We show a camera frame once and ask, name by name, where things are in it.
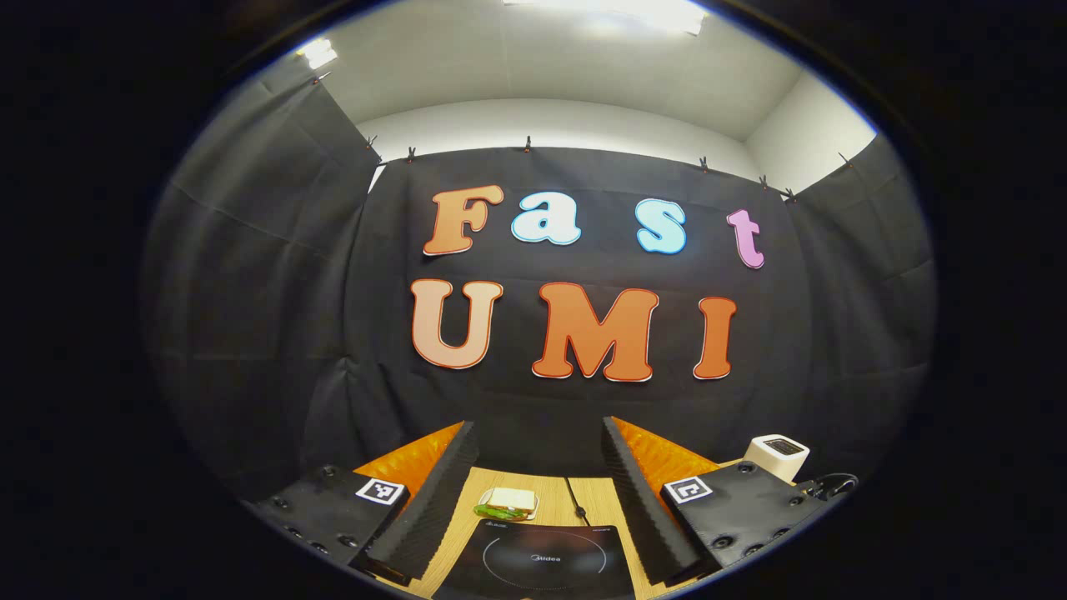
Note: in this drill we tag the sandwich with lettuce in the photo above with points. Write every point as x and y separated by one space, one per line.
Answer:
508 500

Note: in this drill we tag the black induction cooktop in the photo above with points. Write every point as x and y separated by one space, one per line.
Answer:
542 575

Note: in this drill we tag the white toaster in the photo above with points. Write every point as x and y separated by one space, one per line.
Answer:
775 458

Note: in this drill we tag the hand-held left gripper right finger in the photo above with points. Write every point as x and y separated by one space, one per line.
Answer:
638 508

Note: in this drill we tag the row of black cloth clips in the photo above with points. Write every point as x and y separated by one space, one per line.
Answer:
528 146

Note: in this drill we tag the ceiling light panel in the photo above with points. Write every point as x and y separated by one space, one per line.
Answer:
319 52
617 12

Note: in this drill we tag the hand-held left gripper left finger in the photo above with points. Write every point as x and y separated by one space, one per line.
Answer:
438 508

